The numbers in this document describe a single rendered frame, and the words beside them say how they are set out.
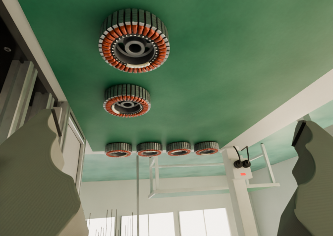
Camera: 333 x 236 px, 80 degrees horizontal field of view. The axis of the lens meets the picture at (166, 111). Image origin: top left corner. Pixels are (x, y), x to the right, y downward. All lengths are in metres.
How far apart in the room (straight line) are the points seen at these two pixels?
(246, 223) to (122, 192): 5.80
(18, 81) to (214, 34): 0.33
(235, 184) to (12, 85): 0.90
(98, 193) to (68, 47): 6.38
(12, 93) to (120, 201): 6.31
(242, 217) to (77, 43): 0.90
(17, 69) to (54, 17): 0.11
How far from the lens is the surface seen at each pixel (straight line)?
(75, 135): 0.70
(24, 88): 0.39
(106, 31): 0.32
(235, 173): 0.98
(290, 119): 0.85
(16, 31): 0.40
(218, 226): 7.19
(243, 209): 1.02
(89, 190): 6.74
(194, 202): 6.96
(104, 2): 0.33
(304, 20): 0.43
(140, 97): 0.45
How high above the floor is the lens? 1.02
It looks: 27 degrees down
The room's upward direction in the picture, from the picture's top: 175 degrees clockwise
